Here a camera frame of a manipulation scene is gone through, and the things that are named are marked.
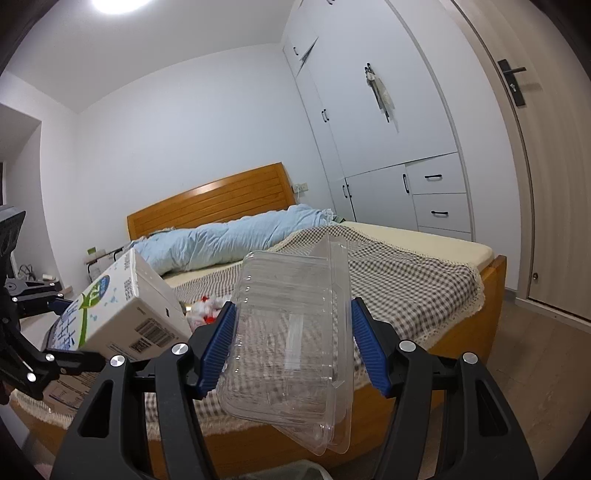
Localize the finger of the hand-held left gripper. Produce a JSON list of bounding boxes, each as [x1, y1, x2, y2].
[[4, 277, 71, 317], [9, 350, 109, 401]]

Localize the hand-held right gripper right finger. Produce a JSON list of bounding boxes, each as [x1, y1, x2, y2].
[[349, 298, 539, 480]]

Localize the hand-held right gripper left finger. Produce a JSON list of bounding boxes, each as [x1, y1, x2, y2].
[[50, 300, 239, 480]]

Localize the white tissue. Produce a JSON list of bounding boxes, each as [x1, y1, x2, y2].
[[188, 295, 227, 320]]

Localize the clear plastic clamshell container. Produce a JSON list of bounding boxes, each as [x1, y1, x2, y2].
[[221, 233, 355, 457]]

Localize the white green-print milk carton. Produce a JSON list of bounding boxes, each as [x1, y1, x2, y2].
[[41, 248, 192, 412]]

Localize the light blue duvet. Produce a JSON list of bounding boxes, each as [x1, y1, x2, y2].
[[131, 204, 340, 273]]

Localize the wooden bed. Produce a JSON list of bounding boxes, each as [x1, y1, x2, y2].
[[9, 162, 508, 480]]

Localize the white wardrobe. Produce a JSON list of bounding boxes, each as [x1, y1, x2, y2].
[[281, 0, 476, 241]]

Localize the round ceiling light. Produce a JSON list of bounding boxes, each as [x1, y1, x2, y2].
[[90, 0, 158, 17]]

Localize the black-frame bedside table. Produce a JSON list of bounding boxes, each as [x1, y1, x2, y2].
[[84, 247, 127, 282]]

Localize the bag hanging on wardrobe handle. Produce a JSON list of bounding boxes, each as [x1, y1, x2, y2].
[[365, 62, 400, 134]]

